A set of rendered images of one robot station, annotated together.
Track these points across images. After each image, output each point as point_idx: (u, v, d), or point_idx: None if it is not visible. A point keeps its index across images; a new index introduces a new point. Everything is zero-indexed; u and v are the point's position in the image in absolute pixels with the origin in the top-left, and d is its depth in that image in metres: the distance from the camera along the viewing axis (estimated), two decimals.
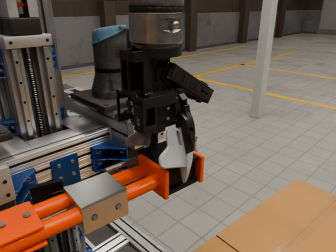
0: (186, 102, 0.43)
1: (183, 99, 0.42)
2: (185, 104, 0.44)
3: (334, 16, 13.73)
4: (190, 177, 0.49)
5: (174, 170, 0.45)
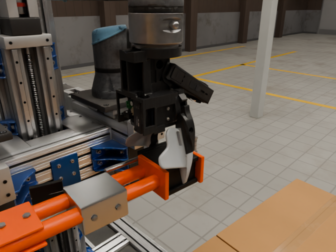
0: (186, 102, 0.43)
1: (183, 100, 0.42)
2: (185, 105, 0.43)
3: (334, 16, 13.73)
4: (190, 178, 0.49)
5: (174, 170, 0.45)
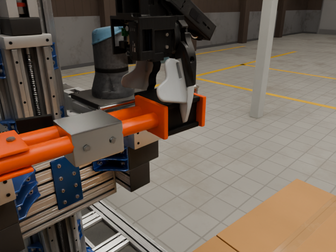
0: (186, 30, 0.40)
1: (183, 26, 0.39)
2: (185, 33, 0.40)
3: (334, 16, 13.73)
4: (190, 121, 0.46)
5: (174, 107, 0.42)
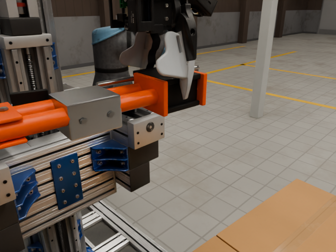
0: (187, 2, 0.39)
1: None
2: (185, 5, 0.39)
3: (334, 16, 13.73)
4: (191, 99, 0.44)
5: (174, 83, 0.41)
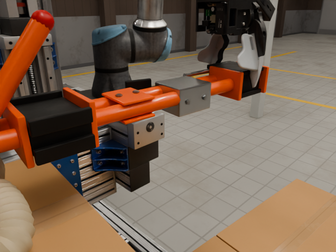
0: (257, 11, 0.49)
1: (257, 6, 0.48)
2: (256, 13, 0.49)
3: (334, 16, 13.73)
4: (255, 88, 0.55)
5: (246, 74, 0.51)
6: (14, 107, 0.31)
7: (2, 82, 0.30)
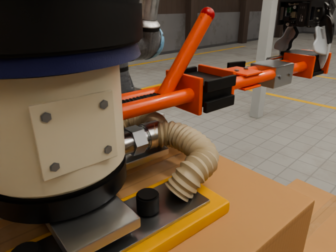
0: (327, 8, 0.64)
1: (327, 5, 0.62)
2: (326, 10, 0.64)
3: (334, 16, 13.73)
4: (319, 69, 0.69)
5: (316, 58, 0.65)
6: (187, 74, 0.46)
7: (185, 56, 0.44)
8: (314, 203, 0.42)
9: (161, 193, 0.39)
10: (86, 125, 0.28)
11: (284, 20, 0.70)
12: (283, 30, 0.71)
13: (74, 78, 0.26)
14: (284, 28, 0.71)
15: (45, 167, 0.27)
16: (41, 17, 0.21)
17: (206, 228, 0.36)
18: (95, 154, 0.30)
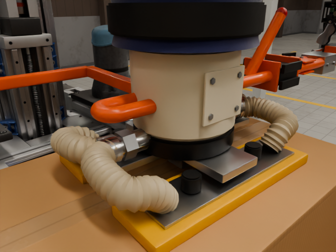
0: None
1: None
2: None
3: None
4: None
5: None
6: (265, 60, 0.58)
7: (266, 45, 0.57)
8: None
9: None
10: (229, 89, 0.41)
11: None
12: (323, 26, 0.84)
13: (228, 55, 0.39)
14: (324, 25, 0.83)
15: (206, 116, 0.40)
16: (233, 13, 0.33)
17: (294, 172, 0.49)
18: (230, 111, 0.43)
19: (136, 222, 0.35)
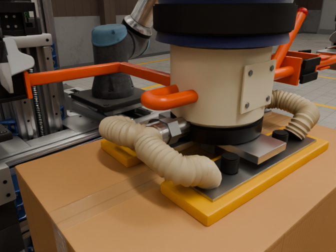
0: None
1: None
2: None
3: (334, 16, 13.73)
4: None
5: None
6: (287, 56, 0.63)
7: (288, 42, 0.61)
8: None
9: None
10: (263, 80, 0.46)
11: None
12: (335, 25, 0.89)
13: (264, 50, 0.44)
14: None
15: (243, 105, 0.44)
16: (273, 13, 0.38)
17: (317, 157, 0.54)
18: (262, 100, 0.47)
19: (186, 196, 0.40)
